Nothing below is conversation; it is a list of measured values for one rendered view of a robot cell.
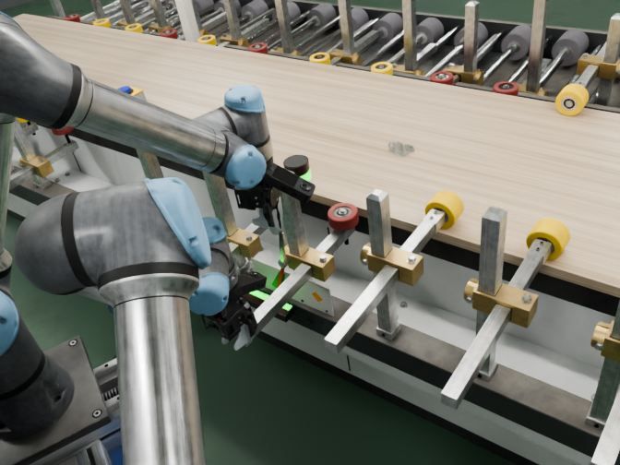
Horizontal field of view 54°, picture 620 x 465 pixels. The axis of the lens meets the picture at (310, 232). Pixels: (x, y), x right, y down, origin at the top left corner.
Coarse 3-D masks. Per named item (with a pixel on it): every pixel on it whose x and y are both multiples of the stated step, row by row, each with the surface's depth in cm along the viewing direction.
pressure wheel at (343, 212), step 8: (336, 208) 160; (344, 208) 160; (352, 208) 159; (328, 216) 158; (336, 216) 157; (344, 216) 157; (352, 216) 156; (336, 224) 157; (344, 224) 156; (352, 224) 157
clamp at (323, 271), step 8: (288, 248) 156; (312, 248) 154; (288, 256) 154; (296, 256) 153; (304, 256) 152; (312, 256) 152; (328, 256) 151; (296, 264) 154; (312, 264) 150; (320, 264) 149; (328, 264) 150; (320, 272) 150; (328, 272) 152
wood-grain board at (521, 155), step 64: (128, 64) 260; (192, 64) 251; (256, 64) 242; (320, 64) 233; (320, 128) 195; (384, 128) 189; (448, 128) 184; (512, 128) 179; (576, 128) 175; (320, 192) 168; (512, 192) 156; (576, 192) 152; (512, 256) 139; (576, 256) 135
